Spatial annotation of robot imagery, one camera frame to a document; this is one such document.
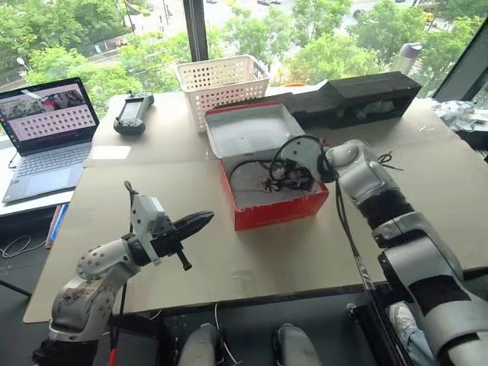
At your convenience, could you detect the white paper label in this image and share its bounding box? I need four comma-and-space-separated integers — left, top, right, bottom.
91, 145, 131, 161

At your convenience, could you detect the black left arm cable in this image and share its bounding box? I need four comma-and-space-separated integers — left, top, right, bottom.
108, 181, 138, 366

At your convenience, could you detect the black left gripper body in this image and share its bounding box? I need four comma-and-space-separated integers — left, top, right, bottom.
151, 226, 193, 273

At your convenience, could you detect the white perforated plastic basket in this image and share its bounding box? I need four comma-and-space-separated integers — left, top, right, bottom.
175, 54, 272, 134

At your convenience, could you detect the black foam box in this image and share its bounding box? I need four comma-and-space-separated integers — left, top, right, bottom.
280, 70, 422, 131

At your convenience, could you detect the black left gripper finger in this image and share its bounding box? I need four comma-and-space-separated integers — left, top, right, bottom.
176, 220, 214, 246
173, 210, 216, 234

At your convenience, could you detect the white floor cable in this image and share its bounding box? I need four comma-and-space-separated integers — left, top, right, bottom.
0, 233, 47, 261

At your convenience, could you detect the grey rounded robot knee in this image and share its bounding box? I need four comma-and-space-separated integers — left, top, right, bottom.
271, 323, 322, 366
178, 323, 221, 366

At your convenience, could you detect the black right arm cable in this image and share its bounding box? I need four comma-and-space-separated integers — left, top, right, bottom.
274, 135, 383, 306

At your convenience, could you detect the crumpled clear plastic wrap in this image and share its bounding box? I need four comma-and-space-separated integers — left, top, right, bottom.
432, 99, 488, 133

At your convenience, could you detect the grey laptop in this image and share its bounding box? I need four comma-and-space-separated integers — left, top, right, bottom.
0, 77, 101, 205

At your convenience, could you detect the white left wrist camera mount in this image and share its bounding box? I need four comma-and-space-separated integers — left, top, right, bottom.
129, 194, 173, 266

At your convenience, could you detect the black cable bundle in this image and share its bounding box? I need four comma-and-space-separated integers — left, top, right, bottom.
228, 159, 272, 194

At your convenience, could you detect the black window frame post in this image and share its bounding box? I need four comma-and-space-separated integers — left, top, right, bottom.
182, 0, 209, 63

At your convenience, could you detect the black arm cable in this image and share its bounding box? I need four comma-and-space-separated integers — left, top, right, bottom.
108, 181, 138, 366
274, 135, 383, 306

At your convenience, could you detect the black slanted window frame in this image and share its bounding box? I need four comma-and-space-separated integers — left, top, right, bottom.
432, 17, 488, 112

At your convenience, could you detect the orange and blue notebook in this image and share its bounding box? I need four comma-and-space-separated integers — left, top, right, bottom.
45, 203, 70, 249

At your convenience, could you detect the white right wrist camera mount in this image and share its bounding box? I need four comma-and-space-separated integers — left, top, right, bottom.
281, 136, 326, 181

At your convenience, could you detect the red shoebox with hinged lid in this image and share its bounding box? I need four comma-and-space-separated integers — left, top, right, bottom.
204, 100, 331, 232

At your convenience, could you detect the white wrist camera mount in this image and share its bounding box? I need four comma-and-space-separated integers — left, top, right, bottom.
129, 194, 173, 266
281, 136, 326, 181

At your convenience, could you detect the white sneaker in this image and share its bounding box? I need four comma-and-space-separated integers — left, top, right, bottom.
387, 300, 435, 366

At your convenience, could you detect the thin white wire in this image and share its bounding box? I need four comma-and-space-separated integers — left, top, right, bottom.
213, 302, 239, 364

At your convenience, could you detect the black handheld remote controller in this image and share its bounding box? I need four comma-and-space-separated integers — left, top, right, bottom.
113, 91, 156, 136

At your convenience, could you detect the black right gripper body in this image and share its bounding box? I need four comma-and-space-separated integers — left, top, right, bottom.
284, 162, 319, 192

